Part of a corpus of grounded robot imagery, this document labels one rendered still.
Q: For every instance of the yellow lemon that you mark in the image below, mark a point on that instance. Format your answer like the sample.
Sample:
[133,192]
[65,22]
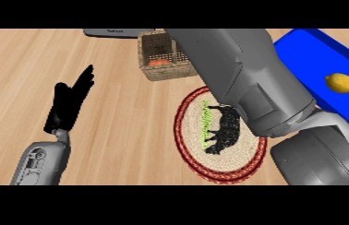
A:
[337,82]

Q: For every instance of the orange fruit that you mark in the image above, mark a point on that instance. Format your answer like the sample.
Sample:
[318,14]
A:
[158,62]

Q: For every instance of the wicker basket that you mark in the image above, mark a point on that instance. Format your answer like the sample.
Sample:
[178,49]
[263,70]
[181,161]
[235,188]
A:
[164,70]

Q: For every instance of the round red-rimmed placemat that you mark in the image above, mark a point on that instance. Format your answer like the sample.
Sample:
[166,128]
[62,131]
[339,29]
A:
[213,161]

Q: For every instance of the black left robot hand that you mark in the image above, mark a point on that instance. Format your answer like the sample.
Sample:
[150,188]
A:
[68,105]

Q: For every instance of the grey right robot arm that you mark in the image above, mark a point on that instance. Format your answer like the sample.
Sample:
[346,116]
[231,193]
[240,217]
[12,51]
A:
[246,87]

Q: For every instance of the dark grey flat appliance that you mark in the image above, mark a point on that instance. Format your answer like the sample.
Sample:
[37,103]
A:
[118,33]

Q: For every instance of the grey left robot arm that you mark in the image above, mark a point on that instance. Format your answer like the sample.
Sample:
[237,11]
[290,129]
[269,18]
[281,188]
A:
[43,161]

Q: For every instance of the blue tray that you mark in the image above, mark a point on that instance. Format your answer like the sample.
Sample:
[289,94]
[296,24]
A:
[299,59]

